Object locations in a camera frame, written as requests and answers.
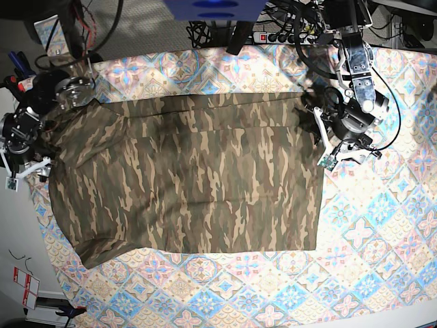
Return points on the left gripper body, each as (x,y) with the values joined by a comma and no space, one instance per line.
(347,121)

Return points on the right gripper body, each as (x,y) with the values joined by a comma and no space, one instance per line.
(27,154)

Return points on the camouflage T-shirt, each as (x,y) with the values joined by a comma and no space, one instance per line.
(194,174)

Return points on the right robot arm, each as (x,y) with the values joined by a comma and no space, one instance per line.
(66,30)

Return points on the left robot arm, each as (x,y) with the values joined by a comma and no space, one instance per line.
(345,22)

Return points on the red black table clamp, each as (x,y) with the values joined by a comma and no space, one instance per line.
(10,82)

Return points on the blue table clamp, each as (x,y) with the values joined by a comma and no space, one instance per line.
(22,66)

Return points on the white power strip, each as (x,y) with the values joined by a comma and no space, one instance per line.
(263,37)

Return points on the red white label tag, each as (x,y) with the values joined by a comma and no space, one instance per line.
(28,287)

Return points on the patterned tile tablecloth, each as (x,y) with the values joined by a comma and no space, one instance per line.
(376,241)

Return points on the black blue bottom clamp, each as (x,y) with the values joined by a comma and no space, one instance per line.
(69,312)

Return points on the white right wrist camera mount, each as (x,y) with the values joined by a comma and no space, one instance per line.
(17,169)

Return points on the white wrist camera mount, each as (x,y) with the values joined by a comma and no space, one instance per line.
(347,149)
(17,169)

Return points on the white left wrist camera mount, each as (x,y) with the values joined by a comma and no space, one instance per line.
(347,149)

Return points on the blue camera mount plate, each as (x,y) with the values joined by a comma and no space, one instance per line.
(215,10)

